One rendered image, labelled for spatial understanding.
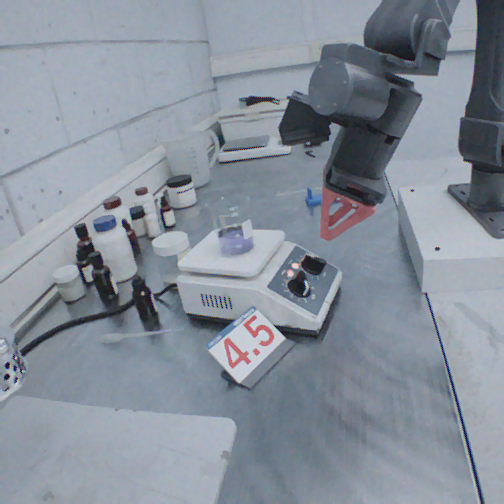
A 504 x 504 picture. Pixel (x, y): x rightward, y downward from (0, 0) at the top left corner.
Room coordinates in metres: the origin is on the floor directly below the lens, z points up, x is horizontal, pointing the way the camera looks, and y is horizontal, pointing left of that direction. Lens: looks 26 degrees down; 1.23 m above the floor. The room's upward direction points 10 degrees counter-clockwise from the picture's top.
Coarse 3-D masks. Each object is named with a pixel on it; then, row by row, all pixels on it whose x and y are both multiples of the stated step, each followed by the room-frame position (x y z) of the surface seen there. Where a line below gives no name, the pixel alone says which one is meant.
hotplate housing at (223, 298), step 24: (192, 288) 0.48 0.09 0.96; (216, 288) 0.46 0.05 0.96; (240, 288) 0.44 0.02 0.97; (264, 288) 0.43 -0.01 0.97; (336, 288) 0.48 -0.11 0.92; (192, 312) 0.48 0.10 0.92; (216, 312) 0.46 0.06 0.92; (240, 312) 0.45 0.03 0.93; (264, 312) 0.43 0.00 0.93; (288, 312) 0.42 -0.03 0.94
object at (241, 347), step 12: (240, 324) 0.41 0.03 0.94; (252, 324) 0.41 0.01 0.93; (264, 324) 0.42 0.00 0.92; (228, 336) 0.39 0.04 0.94; (240, 336) 0.39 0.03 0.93; (252, 336) 0.40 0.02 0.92; (264, 336) 0.40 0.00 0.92; (276, 336) 0.41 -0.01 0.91; (216, 348) 0.37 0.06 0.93; (228, 348) 0.38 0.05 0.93; (240, 348) 0.38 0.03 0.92; (252, 348) 0.38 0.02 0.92; (264, 348) 0.39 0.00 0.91; (228, 360) 0.36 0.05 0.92; (240, 360) 0.37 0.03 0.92; (252, 360) 0.37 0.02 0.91; (240, 372) 0.35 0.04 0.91
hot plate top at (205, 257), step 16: (208, 240) 0.56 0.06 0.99; (256, 240) 0.53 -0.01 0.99; (272, 240) 0.52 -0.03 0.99; (192, 256) 0.51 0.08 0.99; (208, 256) 0.50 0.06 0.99; (256, 256) 0.48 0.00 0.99; (208, 272) 0.47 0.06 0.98; (224, 272) 0.46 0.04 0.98; (240, 272) 0.45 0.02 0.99; (256, 272) 0.45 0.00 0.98
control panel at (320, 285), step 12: (300, 252) 0.52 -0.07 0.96; (288, 264) 0.49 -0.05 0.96; (300, 264) 0.50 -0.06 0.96; (276, 276) 0.46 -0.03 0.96; (288, 276) 0.46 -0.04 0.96; (312, 276) 0.48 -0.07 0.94; (324, 276) 0.48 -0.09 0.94; (276, 288) 0.44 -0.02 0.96; (312, 288) 0.45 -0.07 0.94; (324, 288) 0.46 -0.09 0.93; (300, 300) 0.43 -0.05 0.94; (312, 300) 0.43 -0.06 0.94; (324, 300) 0.44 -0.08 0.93; (312, 312) 0.41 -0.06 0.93
